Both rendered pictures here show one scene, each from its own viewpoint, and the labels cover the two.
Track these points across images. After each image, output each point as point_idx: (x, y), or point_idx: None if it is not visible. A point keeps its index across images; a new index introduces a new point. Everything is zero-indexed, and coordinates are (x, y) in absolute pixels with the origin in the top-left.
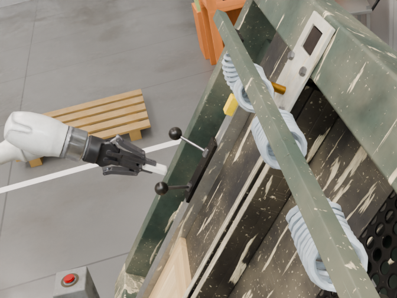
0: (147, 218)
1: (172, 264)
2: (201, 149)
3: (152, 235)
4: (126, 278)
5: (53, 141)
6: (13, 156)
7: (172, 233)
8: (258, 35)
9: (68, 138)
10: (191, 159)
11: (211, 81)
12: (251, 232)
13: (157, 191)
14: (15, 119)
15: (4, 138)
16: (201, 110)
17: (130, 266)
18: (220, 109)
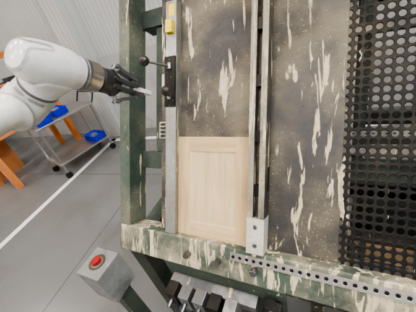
0: (124, 172)
1: (187, 153)
2: (166, 64)
3: (135, 181)
4: (135, 226)
5: (78, 60)
6: (18, 118)
7: (174, 137)
8: (138, 9)
9: (86, 59)
10: (135, 108)
11: (124, 47)
12: (271, 33)
13: (168, 91)
14: (25, 38)
15: (21, 65)
16: (129, 67)
17: (131, 216)
18: (137, 65)
